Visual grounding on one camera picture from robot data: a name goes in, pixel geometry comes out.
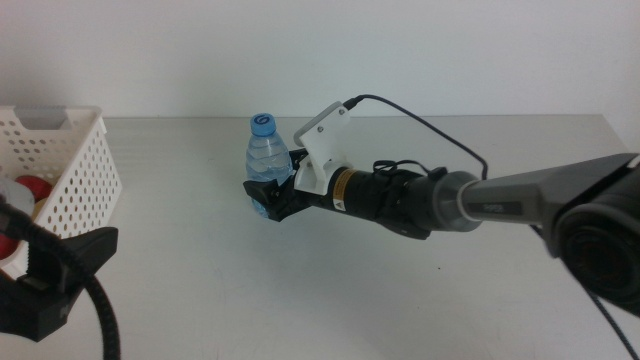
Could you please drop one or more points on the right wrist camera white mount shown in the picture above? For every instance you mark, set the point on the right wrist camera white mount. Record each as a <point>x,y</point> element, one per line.
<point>320,145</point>

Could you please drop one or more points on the clear water bottle blue cap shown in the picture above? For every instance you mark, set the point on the clear water bottle blue cap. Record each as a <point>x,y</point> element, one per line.
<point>267,160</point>

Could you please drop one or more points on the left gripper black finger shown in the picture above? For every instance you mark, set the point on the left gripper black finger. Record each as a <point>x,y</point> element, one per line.
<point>85,250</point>

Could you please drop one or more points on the right robot arm black grey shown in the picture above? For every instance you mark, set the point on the right robot arm black grey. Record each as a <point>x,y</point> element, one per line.
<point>525,200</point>

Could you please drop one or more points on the white perforated plastic basket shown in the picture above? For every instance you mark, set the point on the white perforated plastic basket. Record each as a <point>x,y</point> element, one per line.
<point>80,190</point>

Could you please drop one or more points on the yellow tea bottle green label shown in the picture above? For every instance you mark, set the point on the yellow tea bottle green label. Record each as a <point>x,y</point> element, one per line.
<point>15,195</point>

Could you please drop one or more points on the red soda can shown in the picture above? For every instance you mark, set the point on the red soda can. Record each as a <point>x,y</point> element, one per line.
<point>37,186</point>

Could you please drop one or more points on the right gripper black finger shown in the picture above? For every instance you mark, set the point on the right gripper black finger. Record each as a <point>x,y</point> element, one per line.
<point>298,157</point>
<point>265,192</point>

